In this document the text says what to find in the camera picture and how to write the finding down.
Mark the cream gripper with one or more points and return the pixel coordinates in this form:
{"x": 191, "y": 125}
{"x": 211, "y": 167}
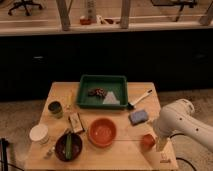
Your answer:
{"x": 161, "y": 143}

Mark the red apple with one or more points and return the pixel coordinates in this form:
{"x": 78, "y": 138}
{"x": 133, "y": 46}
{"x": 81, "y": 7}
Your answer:
{"x": 148, "y": 141}

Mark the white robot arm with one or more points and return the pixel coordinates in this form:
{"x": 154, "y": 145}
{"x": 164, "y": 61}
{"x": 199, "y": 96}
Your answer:
{"x": 178, "y": 116}

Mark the red bowl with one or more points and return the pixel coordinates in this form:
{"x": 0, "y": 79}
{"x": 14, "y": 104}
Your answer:
{"x": 102, "y": 132}

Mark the dark brown bowl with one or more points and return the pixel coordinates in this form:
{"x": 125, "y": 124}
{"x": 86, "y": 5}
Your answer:
{"x": 76, "y": 147}

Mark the blue sponge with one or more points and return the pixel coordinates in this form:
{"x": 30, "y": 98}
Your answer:
{"x": 138, "y": 117}

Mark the clear plastic bag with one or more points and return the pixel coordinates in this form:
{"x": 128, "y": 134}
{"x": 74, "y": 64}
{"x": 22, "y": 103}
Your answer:
{"x": 110, "y": 98}

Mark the green plastic tray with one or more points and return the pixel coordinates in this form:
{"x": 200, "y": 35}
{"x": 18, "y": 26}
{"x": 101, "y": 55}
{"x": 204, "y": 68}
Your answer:
{"x": 116, "y": 84}

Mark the dark grapes bunch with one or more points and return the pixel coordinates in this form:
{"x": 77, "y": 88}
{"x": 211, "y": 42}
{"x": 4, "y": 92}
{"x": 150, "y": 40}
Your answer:
{"x": 98, "y": 92}

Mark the small brown box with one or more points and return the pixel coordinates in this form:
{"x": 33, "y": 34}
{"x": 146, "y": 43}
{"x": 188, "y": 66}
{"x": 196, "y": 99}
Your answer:
{"x": 75, "y": 122}

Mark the green cucumber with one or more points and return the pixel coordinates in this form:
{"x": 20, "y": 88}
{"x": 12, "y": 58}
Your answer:
{"x": 68, "y": 147}

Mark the dark green cup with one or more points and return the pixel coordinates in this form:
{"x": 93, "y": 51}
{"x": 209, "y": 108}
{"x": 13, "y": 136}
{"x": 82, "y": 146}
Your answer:
{"x": 55, "y": 109}

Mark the white paper cup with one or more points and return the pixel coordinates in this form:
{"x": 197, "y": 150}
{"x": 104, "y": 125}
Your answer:
{"x": 39, "y": 134}

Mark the red object on shelf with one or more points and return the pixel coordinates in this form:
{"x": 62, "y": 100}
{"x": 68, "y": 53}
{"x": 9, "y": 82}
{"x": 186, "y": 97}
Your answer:
{"x": 84, "y": 21}

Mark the black stand at left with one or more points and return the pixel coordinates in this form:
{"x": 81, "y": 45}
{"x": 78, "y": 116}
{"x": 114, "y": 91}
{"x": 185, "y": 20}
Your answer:
{"x": 3, "y": 155}

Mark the black office chair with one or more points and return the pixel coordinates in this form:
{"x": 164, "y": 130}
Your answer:
{"x": 25, "y": 4}

